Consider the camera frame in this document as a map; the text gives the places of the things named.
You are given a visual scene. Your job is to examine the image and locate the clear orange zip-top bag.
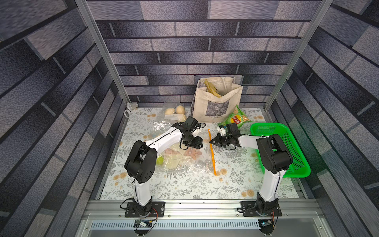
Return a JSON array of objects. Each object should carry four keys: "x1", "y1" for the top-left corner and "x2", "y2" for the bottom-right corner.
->
[{"x1": 153, "y1": 127, "x2": 215, "y2": 179}]

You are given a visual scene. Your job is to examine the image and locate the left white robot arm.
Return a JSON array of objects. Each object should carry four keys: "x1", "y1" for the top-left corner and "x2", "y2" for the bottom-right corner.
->
[{"x1": 124, "y1": 116, "x2": 205, "y2": 211}]

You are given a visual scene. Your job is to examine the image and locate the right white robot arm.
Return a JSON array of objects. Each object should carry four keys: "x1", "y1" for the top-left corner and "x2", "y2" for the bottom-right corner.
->
[{"x1": 210, "y1": 123, "x2": 293, "y2": 216}]

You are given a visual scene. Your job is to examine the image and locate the clear bag of buns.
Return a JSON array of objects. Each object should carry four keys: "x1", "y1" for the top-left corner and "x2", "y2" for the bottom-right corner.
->
[{"x1": 154, "y1": 101, "x2": 187, "y2": 128}]

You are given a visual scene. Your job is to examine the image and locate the green chips bag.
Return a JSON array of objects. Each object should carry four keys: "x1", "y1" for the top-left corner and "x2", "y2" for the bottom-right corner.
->
[{"x1": 218, "y1": 105, "x2": 252, "y2": 128}]

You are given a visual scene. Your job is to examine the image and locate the beige canvas tote bag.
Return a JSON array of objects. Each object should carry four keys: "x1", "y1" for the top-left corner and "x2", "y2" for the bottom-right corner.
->
[{"x1": 190, "y1": 77, "x2": 243, "y2": 123}]

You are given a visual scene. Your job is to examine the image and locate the yellow snack packet in tote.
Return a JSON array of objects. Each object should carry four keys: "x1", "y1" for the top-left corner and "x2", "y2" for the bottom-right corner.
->
[{"x1": 203, "y1": 79, "x2": 222, "y2": 98}]

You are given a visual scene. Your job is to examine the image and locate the green fruit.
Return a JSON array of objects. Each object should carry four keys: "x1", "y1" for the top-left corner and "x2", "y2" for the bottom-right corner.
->
[{"x1": 156, "y1": 156, "x2": 164, "y2": 166}]

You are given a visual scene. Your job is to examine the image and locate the white cup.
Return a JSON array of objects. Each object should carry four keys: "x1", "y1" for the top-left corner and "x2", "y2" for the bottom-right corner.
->
[{"x1": 124, "y1": 102, "x2": 138, "y2": 118}]

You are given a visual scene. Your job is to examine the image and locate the green plastic basket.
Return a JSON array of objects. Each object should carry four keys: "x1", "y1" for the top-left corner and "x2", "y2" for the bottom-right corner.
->
[{"x1": 250, "y1": 122, "x2": 311, "y2": 178}]

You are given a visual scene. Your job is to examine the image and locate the right circuit board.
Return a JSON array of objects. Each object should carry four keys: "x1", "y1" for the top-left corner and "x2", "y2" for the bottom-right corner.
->
[{"x1": 258, "y1": 220, "x2": 275, "y2": 235}]

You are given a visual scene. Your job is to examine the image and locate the circuit board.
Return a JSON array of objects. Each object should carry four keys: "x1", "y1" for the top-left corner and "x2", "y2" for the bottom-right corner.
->
[
  {"x1": 133, "y1": 219, "x2": 157, "y2": 229},
  {"x1": 258, "y1": 220, "x2": 275, "y2": 235}
]

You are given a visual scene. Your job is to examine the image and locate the left circuit board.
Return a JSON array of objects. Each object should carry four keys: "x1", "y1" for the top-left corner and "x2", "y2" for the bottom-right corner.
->
[{"x1": 133, "y1": 219, "x2": 157, "y2": 229}]

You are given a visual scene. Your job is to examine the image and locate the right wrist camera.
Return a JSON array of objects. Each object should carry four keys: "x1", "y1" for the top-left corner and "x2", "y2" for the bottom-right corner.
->
[{"x1": 217, "y1": 124, "x2": 230, "y2": 136}]

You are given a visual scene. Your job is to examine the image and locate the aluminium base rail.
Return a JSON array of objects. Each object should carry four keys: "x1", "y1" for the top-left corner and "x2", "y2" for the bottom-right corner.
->
[{"x1": 78, "y1": 199, "x2": 324, "y2": 236}]

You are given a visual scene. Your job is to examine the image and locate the right aluminium frame post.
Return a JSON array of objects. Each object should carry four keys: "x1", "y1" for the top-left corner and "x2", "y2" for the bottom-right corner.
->
[{"x1": 264, "y1": 0, "x2": 333, "y2": 112}]

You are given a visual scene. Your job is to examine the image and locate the aluminium frame post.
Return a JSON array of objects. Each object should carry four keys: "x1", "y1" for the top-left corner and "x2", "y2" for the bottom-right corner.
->
[
  {"x1": 75, "y1": 0, "x2": 130, "y2": 102},
  {"x1": 264, "y1": 0, "x2": 333, "y2": 112}
]

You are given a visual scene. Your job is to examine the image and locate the left aluminium frame post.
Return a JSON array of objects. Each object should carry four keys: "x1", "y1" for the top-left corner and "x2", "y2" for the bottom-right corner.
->
[{"x1": 75, "y1": 0, "x2": 130, "y2": 102}]

